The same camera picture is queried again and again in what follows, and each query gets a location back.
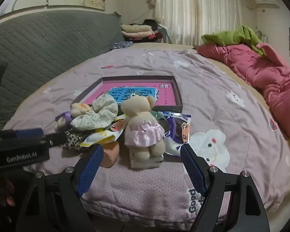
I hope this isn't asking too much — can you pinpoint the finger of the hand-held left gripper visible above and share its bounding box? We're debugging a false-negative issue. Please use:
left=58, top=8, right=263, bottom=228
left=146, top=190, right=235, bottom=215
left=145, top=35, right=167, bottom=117
left=40, top=132, right=72, bottom=148
left=0, top=128, right=44, bottom=141

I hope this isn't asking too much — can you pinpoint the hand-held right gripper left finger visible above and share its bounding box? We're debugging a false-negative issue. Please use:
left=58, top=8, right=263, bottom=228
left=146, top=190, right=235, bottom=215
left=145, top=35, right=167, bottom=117
left=16, top=144, right=104, bottom=232

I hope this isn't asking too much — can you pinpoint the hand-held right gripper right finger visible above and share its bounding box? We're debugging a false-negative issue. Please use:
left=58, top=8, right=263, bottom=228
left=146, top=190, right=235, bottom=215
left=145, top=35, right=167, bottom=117
left=180, top=144, right=271, bottom=232

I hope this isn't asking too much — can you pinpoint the leopard print scrunchie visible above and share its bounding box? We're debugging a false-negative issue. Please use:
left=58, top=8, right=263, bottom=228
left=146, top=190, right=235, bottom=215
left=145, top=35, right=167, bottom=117
left=60, top=129, right=87, bottom=150

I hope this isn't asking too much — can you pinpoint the peach makeup puff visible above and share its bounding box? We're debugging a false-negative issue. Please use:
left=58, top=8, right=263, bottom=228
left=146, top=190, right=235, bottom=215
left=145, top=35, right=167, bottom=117
left=100, top=141, right=120, bottom=168

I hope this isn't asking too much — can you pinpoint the teddy bear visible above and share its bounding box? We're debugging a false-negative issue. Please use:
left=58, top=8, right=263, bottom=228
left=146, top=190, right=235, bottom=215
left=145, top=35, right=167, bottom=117
left=55, top=103, right=92, bottom=131
left=121, top=95, right=165, bottom=160

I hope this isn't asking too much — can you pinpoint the yellow cartoon wipes packet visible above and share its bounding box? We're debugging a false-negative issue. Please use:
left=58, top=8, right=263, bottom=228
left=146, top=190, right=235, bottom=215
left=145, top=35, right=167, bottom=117
left=80, top=116, right=126, bottom=148

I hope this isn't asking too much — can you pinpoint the purple cartoon wipes packet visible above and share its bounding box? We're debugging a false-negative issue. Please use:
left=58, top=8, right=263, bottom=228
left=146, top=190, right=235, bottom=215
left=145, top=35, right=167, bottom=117
left=159, top=111, right=192, bottom=156

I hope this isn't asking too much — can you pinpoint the white floral scrunchie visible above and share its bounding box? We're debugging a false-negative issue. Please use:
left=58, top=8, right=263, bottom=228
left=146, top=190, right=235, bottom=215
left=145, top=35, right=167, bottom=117
left=70, top=95, right=119, bottom=130

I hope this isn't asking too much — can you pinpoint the green tissue pack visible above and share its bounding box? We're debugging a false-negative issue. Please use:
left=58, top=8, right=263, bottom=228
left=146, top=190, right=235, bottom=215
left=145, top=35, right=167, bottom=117
left=130, top=147, right=165, bottom=169

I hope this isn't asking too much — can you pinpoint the dark cardboard box pink bottom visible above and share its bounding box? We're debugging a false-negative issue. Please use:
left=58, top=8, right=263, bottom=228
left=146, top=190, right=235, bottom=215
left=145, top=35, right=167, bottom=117
left=72, top=76, right=183, bottom=113

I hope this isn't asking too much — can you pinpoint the person's left hand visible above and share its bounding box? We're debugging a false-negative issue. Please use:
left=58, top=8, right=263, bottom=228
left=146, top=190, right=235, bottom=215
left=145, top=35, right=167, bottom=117
left=0, top=179, right=16, bottom=207

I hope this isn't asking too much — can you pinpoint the grey quilted headboard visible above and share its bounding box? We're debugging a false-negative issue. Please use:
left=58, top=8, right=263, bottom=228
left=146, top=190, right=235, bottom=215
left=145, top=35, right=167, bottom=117
left=0, top=11, right=125, bottom=131

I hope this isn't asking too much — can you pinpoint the purple printed blanket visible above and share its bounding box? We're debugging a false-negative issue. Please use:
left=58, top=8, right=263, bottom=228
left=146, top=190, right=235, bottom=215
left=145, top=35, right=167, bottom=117
left=2, top=42, right=290, bottom=220

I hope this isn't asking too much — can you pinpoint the dark patterned cloth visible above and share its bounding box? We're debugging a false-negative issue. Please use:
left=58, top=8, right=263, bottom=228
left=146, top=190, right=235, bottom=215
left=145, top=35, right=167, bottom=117
left=110, top=41, right=133, bottom=51

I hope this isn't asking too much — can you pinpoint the pink quilt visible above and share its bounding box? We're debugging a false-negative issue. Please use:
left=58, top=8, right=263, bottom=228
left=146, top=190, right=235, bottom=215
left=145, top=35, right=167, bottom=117
left=196, top=42, right=290, bottom=137

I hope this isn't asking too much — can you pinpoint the stack of folded clothes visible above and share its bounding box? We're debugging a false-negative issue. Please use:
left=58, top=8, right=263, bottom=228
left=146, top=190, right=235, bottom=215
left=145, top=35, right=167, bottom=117
left=121, top=19, right=166, bottom=44

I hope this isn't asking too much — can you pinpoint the green blanket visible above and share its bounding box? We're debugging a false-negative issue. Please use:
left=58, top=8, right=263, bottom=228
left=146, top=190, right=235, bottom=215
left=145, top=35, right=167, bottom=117
left=201, top=25, right=266, bottom=55

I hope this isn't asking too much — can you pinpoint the cream curtain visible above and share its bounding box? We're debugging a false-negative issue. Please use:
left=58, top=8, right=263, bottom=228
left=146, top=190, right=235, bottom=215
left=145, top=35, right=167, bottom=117
left=155, top=0, right=257, bottom=46

